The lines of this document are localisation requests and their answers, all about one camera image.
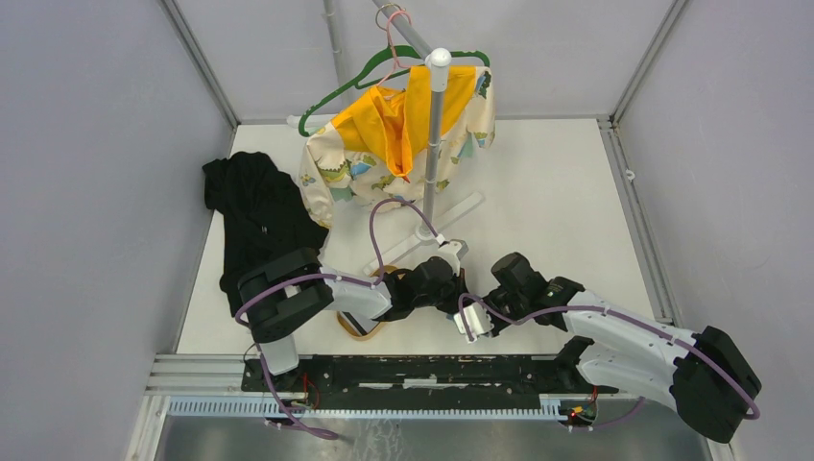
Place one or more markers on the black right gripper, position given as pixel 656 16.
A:
pixel 498 326

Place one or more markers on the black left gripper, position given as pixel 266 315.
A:
pixel 458 284

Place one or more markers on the yellow box of cards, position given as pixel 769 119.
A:
pixel 359 327

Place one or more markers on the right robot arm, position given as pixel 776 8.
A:
pixel 702 376

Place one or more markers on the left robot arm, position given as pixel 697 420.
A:
pixel 282 295

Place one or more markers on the yellow dinosaur print shirt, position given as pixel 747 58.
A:
pixel 377 147

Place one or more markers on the black garment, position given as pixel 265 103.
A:
pixel 264 215

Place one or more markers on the green clothes hanger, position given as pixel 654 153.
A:
pixel 356 82

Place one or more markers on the white clothes rack stand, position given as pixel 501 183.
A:
pixel 438 61

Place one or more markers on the pink clothes hanger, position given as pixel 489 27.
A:
pixel 398 69

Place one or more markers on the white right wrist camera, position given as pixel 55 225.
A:
pixel 474 322

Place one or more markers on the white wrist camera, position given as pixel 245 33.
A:
pixel 474 322
pixel 452 251

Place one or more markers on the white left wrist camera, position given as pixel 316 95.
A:
pixel 452 251

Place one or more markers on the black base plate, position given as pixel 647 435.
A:
pixel 424 382

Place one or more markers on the white slotted cable duct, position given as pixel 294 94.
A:
pixel 266 407

